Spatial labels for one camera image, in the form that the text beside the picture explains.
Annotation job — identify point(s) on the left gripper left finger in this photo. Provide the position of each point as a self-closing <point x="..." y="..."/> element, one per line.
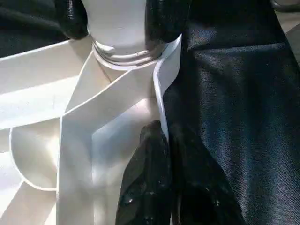
<point x="147" y="187"/>

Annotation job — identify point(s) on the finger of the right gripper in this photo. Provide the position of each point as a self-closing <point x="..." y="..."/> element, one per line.
<point x="166" y="21"/>
<point x="72" y="18"/>

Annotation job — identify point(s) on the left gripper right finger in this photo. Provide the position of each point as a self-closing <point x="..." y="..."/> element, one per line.
<point x="199" y="194"/>

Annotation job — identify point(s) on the white plastic table leg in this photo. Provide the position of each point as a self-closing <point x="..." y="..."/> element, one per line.
<point x="117" y="23"/>

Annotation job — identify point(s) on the white plastic table top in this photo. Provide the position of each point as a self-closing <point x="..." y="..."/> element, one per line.
<point x="35" y="93"/>

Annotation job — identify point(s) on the black work mat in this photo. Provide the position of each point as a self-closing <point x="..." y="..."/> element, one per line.
<point x="234" y="117"/>

